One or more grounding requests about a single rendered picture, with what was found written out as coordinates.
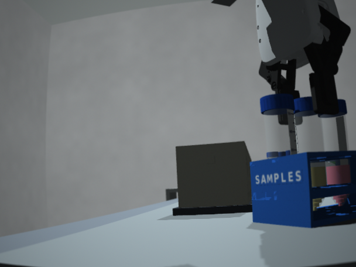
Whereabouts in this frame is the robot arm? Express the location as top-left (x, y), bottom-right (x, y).
top-left (211, 0), bottom-right (236, 6)

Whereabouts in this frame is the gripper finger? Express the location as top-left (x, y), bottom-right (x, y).
top-left (259, 59), bottom-right (300, 99)
top-left (304, 5), bottom-right (351, 115)

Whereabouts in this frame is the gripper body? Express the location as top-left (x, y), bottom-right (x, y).
top-left (256, 0), bottom-right (340, 69)

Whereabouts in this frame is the blue tube rack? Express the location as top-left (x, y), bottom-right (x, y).
top-left (250, 150), bottom-right (356, 228)

